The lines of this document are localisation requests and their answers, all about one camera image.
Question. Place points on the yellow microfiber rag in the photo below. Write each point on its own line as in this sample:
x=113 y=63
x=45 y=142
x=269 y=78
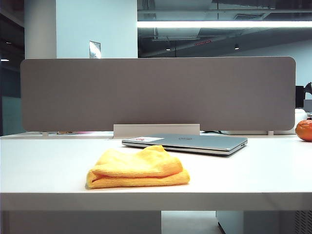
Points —
x=136 y=170

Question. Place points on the white red laptop sticker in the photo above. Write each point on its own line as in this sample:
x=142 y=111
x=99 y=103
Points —
x=148 y=139

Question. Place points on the grey closed laptop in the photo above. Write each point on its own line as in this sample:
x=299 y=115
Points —
x=202 y=143

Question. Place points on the grey fabric desk divider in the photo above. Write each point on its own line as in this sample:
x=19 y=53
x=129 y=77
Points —
x=156 y=95

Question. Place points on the white under-desk cabinet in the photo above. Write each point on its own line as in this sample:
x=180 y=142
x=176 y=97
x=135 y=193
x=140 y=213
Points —
x=230 y=221

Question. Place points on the black computer monitor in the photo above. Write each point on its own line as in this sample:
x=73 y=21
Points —
x=303 y=96

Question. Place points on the orange tangerine fruit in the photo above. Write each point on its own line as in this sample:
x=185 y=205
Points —
x=304 y=130

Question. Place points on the silver wall plate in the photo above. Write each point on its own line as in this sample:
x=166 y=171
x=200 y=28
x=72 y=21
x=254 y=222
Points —
x=94 y=49

